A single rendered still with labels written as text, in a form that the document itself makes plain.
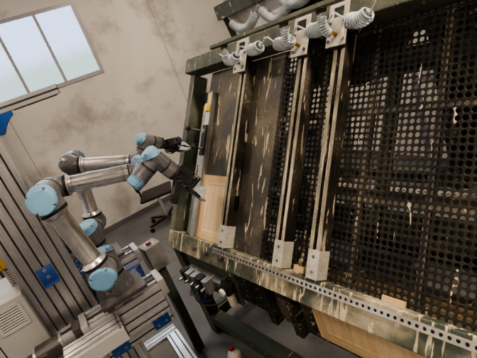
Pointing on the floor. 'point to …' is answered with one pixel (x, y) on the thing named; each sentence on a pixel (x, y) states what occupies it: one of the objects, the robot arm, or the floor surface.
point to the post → (182, 310)
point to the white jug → (234, 352)
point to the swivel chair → (157, 199)
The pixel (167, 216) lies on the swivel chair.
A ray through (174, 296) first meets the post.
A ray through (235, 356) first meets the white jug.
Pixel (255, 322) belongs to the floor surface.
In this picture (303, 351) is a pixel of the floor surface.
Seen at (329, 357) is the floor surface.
